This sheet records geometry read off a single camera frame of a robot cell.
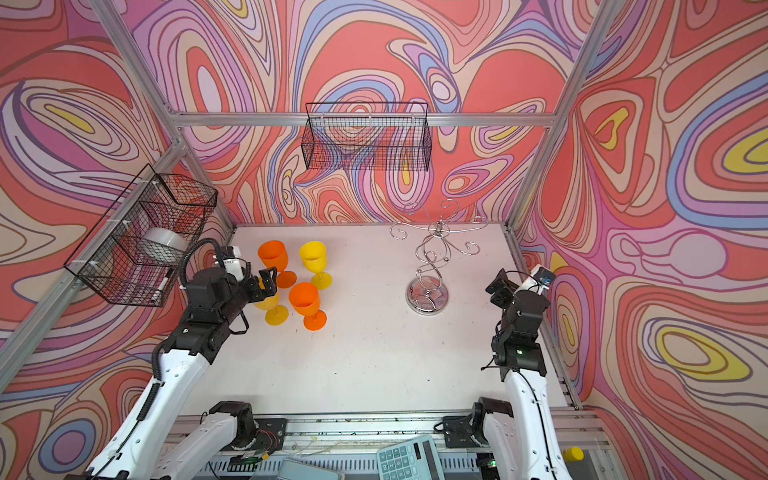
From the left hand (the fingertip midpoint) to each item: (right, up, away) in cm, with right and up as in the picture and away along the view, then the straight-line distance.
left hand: (262, 269), depth 76 cm
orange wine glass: (+9, -9, +8) cm, 15 cm away
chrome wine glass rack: (+46, -9, +21) cm, 51 cm away
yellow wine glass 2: (-3, -16, +18) cm, 24 cm away
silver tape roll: (-21, +6, -6) cm, 23 cm away
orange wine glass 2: (-4, +4, +18) cm, 19 cm away
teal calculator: (+39, -44, -7) cm, 59 cm away
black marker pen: (-23, -4, -4) cm, 24 cm away
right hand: (+66, -4, 0) cm, 66 cm away
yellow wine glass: (+9, +3, +18) cm, 20 cm away
